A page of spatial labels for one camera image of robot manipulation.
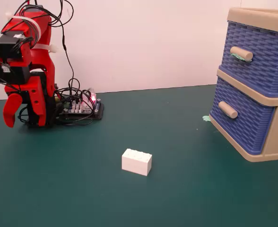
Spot dark green table mat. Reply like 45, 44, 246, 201
0, 84, 278, 227

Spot white building brick cube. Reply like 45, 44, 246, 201
121, 148, 153, 177

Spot green tape on drawer handle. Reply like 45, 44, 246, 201
231, 53, 252, 63

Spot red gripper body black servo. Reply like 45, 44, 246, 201
0, 61, 48, 96

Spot blue wicker drawer taped handle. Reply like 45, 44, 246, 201
220, 20, 278, 98

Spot blue wicker drawer plain handle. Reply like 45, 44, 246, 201
209, 77, 276, 155

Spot white zip tie on upper arm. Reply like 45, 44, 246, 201
32, 43, 59, 54

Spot black servo wiring bundle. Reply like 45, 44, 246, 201
0, 0, 95, 126

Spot white zip tie on forearm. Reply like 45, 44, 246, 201
5, 13, 40, 36

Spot red curved movable gripper finger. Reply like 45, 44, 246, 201
2, 93, 24, 129

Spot red straight fixed gripper finger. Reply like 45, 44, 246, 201
27, 90, 47, 127

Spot motor controller circuit board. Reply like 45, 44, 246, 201
56, 91, 104, 120

